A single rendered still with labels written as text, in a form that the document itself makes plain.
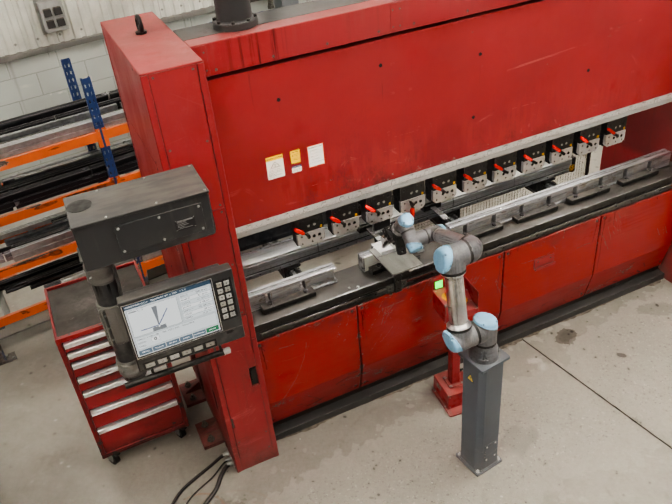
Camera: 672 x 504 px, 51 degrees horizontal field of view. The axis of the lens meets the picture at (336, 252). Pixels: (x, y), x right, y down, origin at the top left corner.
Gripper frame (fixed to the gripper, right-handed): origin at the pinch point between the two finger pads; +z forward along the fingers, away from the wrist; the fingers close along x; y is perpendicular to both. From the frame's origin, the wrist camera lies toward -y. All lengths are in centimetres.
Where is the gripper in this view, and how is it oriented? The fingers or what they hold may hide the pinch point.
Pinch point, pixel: (388, 246)
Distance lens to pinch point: 379.7
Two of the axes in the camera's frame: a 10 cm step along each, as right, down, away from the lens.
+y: -3.8, -9.0, 2.2
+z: -2.1, 3.2, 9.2
